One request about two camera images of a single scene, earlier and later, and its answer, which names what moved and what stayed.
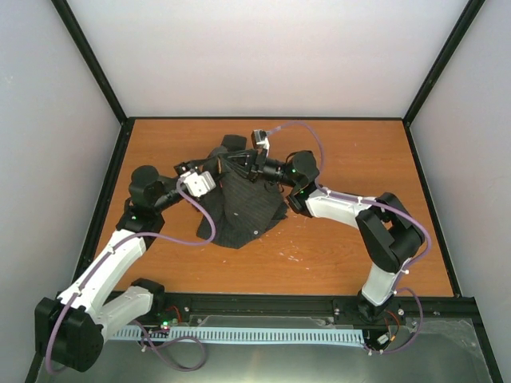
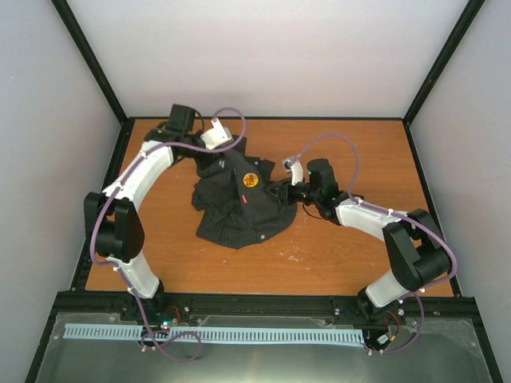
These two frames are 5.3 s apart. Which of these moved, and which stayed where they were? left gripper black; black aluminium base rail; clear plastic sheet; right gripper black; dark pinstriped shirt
Moved: left gripper black; dark pinstriped shirt; right gripper black
Stayed: black aluminium base rail; clear plastic sheet
